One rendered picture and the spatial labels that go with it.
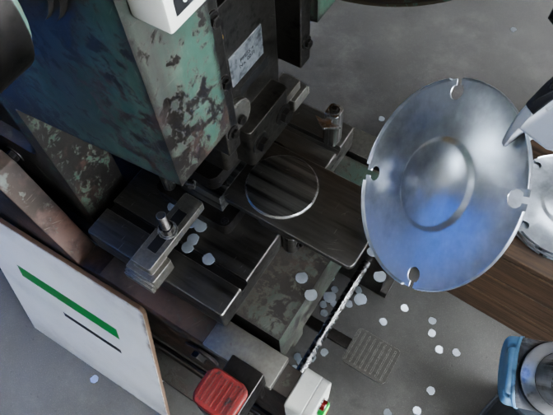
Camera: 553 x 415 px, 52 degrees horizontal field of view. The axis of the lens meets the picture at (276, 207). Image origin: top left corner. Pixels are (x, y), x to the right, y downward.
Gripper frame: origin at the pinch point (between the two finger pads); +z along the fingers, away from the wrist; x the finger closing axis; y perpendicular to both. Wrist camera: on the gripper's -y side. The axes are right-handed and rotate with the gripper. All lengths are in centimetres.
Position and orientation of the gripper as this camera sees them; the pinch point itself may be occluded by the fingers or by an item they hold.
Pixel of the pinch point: (511, 134)
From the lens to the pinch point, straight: 72.9
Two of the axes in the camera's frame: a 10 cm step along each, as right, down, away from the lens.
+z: -6.4, 5.6, 5.3
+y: 3.3, 8.2, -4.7
